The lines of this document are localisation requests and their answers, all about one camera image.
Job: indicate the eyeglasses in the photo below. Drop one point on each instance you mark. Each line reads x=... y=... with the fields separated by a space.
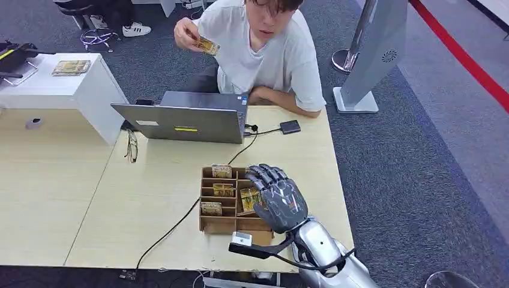
x=132 y=149

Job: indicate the person's right hand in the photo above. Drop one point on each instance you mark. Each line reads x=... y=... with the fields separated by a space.
x=187 y=33

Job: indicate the chrome stanchion base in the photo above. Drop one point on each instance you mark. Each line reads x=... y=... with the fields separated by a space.
x=341 y=60

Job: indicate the clear flat tray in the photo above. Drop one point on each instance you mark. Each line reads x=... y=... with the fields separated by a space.
x=22 y=75

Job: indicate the black adapter box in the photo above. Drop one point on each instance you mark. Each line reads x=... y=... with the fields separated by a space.
x=290 y=127

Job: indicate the stack of yellow cards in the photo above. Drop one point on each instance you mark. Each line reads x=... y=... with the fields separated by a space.
x=71 y=67

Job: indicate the grey kiosk stand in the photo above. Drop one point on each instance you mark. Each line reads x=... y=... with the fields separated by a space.
x=377 y=51

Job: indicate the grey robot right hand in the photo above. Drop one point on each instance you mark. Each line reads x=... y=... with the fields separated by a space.
x=282 y=202

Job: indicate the wooden card box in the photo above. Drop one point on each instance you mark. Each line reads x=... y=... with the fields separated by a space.
x=218 y=224

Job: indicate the person in background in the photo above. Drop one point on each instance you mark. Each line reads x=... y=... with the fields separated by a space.
x=117 y=12

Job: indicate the black power plug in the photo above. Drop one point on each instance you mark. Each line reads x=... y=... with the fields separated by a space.
x=129 y=275

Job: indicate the person's left hand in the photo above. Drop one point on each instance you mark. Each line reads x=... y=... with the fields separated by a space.
x=258 y=94

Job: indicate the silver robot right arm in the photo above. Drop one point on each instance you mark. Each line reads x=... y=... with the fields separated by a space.
x=330 y=258

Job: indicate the grey laptop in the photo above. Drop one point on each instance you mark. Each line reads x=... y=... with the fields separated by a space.
x=187 y=123

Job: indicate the white cabinet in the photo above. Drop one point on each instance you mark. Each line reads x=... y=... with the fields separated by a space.
x=79 y=95

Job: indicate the white sneaker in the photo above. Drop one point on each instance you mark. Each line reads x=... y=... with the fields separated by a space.
x=98 y=22
x=137 y=30

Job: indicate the yellow printed card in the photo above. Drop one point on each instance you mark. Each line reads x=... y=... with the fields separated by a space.
x=223 y=190
x=221 y=171
x=208 y=45
x=249 y=198
x=211 y=208

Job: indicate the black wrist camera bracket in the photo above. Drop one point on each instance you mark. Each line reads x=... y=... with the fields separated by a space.
x=258 y=251

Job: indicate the red floor tape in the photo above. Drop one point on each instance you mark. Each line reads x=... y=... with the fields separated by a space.
x=465 y=59

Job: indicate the chrome round base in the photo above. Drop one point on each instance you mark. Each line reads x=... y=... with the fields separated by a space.
x=449 y=280

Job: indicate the grey panel under desk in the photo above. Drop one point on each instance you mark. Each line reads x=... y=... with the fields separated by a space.
x=238 y=283

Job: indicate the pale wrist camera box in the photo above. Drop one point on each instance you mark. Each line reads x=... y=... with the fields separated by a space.
x=241 y=239

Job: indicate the grey desk grommet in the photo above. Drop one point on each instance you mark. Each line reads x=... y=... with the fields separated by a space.
x=34 y=123

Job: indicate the white power strip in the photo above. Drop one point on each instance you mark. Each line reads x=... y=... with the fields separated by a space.
x=194 y=4

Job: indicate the person at desk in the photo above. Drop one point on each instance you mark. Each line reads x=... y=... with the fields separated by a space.
x=274 y=55

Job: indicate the black stool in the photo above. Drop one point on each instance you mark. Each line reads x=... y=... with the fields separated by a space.
x=77 y=10

